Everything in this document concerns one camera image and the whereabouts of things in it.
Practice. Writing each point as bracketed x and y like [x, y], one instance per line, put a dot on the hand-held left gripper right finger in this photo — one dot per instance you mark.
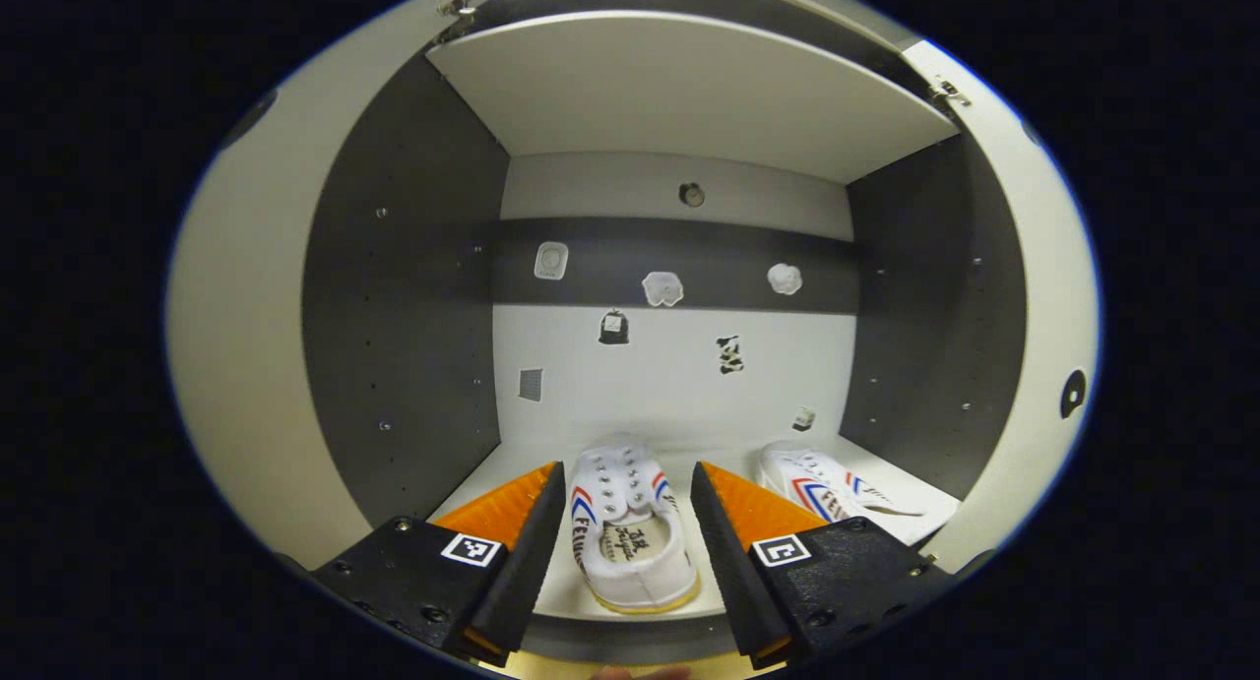
[733, 572]

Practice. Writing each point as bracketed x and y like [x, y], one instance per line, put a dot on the white cabinet shelf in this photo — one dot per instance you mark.
[689, 90]

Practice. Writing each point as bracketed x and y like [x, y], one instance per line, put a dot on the white shoe cabinet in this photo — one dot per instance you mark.
[669, 385]

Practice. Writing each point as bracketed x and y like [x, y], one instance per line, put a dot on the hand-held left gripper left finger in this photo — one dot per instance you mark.
[522, 572]

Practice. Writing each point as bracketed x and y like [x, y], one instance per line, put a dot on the metal door hinge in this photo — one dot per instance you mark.
[456, 6]
[948, 92]

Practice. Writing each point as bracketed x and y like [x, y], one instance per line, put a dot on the white striped shoe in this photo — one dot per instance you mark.
[630, 562]
[817, 483]

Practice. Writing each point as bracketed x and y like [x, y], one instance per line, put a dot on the white cabinet door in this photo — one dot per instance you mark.
[246, 316]
[1053, 296]

